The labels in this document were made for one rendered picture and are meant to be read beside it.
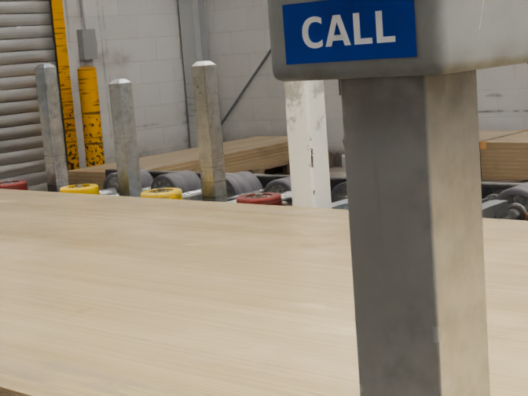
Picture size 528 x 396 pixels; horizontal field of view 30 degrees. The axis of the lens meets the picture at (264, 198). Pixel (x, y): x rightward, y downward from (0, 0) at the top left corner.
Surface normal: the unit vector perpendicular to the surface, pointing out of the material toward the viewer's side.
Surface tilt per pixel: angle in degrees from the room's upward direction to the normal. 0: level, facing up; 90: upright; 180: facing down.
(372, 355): 90
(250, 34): 90
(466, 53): 90
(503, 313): 0
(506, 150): 90
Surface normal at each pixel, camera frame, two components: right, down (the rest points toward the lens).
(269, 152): 0.77, 0.04
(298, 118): -0.65, 0.16
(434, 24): -0.44, 0.17
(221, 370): -0.07, -0.99
